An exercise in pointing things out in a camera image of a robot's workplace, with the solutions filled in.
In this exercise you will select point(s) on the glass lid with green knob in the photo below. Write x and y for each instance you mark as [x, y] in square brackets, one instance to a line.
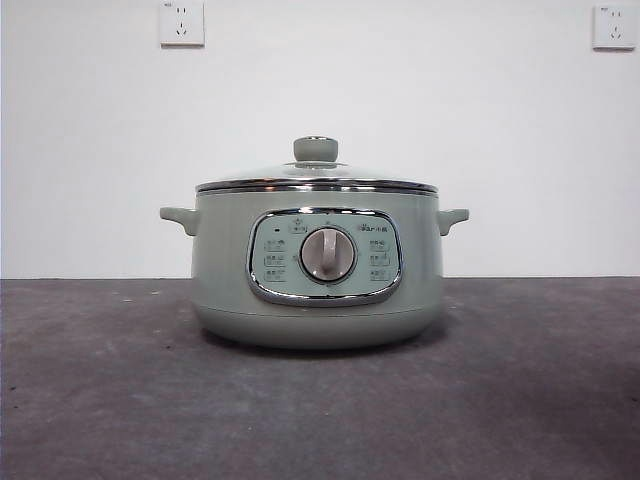
[316, 149]

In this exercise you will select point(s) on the green electric cooking pot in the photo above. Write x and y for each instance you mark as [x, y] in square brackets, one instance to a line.
[225, 280]

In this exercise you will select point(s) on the white wall socket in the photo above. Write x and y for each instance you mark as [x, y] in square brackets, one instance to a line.
[613, 27]
[182, 25]

